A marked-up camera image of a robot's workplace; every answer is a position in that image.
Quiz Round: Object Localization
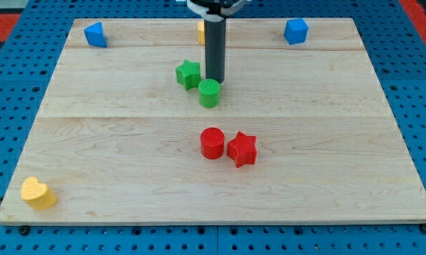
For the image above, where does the robot arm flange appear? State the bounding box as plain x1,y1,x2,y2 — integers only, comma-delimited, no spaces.
186,0,247,22

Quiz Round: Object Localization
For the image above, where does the green star block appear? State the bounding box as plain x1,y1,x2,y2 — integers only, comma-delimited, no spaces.
175,59,201,91

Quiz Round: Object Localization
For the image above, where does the blue cube block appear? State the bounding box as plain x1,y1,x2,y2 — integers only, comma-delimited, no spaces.
284,18,309,45

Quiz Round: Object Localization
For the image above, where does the red star block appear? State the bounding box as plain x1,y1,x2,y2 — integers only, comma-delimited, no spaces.
227,131,257,168

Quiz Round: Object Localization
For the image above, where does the green cylinder block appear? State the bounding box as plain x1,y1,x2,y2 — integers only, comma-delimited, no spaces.
198,79,220,108

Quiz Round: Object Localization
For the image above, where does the red cylinder block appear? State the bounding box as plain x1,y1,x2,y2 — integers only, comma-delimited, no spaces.
200,127,225,159

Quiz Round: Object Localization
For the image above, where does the blue triangular block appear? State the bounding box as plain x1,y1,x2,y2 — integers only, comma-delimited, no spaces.
84,21,107,48

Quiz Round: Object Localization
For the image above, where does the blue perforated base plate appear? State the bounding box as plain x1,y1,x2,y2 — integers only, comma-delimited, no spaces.
0,1,426,254

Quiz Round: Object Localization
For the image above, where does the yellow block behind arm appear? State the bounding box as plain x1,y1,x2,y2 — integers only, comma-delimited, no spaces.
197,21,205,45

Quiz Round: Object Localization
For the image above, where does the yellow heart block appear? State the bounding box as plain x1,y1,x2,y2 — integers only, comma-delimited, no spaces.
21,176,57,210

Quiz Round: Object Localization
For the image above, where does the wooden board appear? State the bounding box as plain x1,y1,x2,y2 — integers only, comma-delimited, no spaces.
0,18,426,226

